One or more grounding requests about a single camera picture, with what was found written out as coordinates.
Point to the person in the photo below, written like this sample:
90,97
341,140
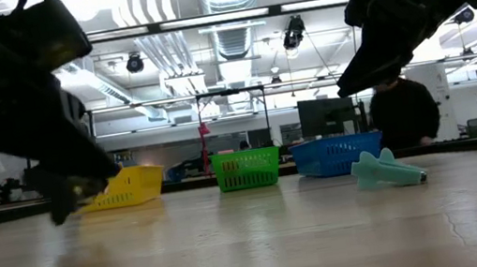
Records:
407,118

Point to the black table frame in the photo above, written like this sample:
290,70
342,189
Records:
189,184

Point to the black ceiling spotlight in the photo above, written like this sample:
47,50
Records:
134,64
294,32

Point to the black monitor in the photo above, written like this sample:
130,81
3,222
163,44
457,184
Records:
326,115

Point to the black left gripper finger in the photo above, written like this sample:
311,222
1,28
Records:
59,203
62,160

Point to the black overhead frame bar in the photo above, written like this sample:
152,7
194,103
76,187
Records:
275,9

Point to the yellow plastic basket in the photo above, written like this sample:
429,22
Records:
137,184

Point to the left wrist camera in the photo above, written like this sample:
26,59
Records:
44,34

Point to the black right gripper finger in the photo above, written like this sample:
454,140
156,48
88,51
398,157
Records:
375,63

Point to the red flag on pole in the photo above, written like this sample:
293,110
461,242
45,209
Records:
204,129

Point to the green plastic basket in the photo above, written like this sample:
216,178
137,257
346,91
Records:
244,156

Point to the teal staple remover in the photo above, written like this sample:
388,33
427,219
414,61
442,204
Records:
386,170

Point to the black stand frame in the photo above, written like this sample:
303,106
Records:
230,92

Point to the blue plastic basket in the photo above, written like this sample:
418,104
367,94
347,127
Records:
318,159

